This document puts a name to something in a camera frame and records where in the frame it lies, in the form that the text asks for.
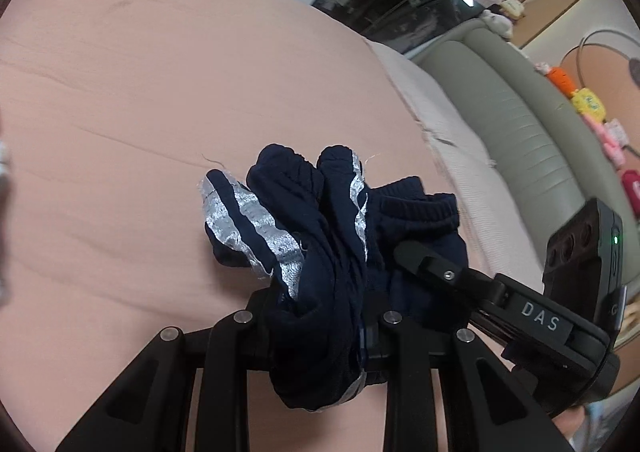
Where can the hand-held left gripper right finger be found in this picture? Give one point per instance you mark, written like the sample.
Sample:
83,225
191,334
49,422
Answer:
395,332

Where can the yellow plush toy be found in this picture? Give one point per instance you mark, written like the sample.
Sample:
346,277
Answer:
586,101

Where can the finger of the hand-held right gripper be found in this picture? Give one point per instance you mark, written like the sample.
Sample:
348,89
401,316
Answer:
435,267

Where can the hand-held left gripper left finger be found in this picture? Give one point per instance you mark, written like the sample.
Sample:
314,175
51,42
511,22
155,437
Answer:
235,332

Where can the pink plush toy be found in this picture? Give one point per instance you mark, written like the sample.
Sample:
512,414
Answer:
607,137

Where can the white plush toy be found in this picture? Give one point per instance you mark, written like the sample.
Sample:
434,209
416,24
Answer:
496,24

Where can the person's right forearm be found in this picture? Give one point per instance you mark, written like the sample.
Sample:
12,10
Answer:
572,424

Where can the cream plush toy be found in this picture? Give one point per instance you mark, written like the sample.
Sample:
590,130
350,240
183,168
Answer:
512,9

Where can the grey green padded headboard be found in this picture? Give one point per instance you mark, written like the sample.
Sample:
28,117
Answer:
525,122

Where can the red plush toy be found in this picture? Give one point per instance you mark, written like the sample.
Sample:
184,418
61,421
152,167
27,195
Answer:
631,192

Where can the bed with pink sheet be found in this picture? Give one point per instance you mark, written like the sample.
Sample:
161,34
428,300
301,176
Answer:
125,107

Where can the orange plush toy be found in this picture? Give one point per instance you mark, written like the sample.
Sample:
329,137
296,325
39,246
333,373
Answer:
559,78

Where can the navy pants with silver stripes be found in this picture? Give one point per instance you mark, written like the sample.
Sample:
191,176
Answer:
300,232

